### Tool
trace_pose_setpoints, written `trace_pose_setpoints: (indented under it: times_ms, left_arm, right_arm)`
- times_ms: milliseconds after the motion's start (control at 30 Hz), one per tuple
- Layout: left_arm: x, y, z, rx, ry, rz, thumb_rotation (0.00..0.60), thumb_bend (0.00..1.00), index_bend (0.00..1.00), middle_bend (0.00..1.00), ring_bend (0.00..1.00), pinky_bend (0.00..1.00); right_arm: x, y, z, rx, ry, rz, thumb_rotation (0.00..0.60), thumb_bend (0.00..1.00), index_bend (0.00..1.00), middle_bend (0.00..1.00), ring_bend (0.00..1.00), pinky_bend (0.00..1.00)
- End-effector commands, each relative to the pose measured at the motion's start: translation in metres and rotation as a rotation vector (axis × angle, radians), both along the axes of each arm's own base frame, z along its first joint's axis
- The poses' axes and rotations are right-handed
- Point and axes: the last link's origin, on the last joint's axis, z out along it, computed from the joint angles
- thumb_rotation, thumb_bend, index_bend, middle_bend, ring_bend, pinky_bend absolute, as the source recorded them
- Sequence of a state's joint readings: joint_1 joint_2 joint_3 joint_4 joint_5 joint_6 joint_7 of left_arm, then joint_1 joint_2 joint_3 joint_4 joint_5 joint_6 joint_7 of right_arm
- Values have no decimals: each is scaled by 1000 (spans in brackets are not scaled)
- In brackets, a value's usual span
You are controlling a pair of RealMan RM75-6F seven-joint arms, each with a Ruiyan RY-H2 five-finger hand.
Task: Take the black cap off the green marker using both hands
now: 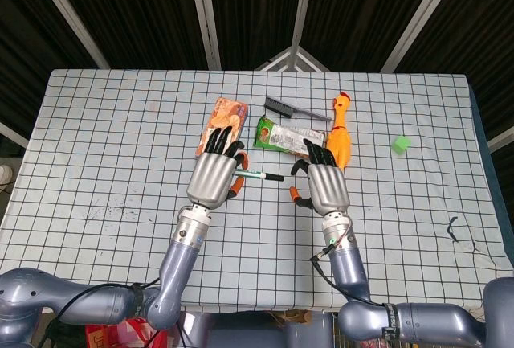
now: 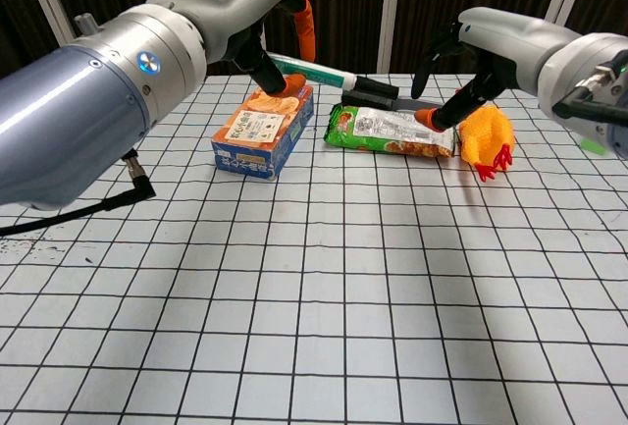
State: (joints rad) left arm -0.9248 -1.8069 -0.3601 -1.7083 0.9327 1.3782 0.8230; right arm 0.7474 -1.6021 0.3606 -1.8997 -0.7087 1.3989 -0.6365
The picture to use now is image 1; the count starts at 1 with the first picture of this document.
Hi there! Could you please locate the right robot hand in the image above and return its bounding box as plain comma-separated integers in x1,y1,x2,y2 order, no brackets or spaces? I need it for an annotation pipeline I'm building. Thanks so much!
288,137,350,216

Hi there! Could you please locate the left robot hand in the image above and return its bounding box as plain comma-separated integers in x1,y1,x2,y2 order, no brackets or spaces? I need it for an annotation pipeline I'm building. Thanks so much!
186,125,249,208

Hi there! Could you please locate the yellow rubber chicken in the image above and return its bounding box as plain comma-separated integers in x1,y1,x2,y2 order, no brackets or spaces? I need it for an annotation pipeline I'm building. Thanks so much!
324,91,353,170

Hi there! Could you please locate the green snack packet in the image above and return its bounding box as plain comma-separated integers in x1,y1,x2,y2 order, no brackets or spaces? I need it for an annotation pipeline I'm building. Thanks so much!
252,114,325,162

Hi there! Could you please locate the orange biscuit box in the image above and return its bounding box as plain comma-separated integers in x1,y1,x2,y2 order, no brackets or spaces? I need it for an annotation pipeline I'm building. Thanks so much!
195,96,249,158

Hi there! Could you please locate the green cube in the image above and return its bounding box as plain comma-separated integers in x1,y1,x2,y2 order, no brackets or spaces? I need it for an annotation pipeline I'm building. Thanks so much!
391,135,411,155

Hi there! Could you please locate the grey comb brush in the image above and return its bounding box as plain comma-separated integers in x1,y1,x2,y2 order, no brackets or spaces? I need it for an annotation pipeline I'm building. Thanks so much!
263,96,333,123

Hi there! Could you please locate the white checkered tablecloth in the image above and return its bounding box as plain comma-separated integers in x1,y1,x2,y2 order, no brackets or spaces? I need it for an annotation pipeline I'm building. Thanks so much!
0,68,514,321

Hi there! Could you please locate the blue grey chair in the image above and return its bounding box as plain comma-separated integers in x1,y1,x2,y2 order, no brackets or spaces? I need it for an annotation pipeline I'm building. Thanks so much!
178,310,334,348

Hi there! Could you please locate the red plastic bag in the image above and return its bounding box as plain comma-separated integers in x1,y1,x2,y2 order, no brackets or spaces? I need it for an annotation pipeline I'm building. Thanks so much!
84,317,168,348

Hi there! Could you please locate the black bag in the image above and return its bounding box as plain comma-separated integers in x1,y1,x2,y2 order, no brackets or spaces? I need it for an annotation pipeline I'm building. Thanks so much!
47,317,88,348

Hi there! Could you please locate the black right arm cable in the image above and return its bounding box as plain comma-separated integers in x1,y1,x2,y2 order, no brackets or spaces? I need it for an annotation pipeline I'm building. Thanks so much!
310,249,386,309

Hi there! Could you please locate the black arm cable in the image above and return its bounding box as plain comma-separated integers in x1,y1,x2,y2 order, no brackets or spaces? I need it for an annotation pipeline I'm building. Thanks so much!
47,277,161,348
310,249,386,309

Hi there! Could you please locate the white triangular frame brace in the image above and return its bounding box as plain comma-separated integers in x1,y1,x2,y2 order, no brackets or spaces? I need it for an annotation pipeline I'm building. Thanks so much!
255,45,330,72

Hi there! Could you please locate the white metal frame post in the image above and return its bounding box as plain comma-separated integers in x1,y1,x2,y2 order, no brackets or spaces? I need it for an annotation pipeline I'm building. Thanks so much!
381,0,469,72
186,0,222,70
291,0,318,50
26,0,112,70

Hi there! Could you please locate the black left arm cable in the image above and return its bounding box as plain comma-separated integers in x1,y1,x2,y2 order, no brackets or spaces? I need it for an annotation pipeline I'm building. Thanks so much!
47,277,161,348

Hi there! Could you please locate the white metal frame bar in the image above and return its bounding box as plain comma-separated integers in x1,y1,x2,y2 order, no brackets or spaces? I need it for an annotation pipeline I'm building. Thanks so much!
487,125,514,152
0,121,30,150

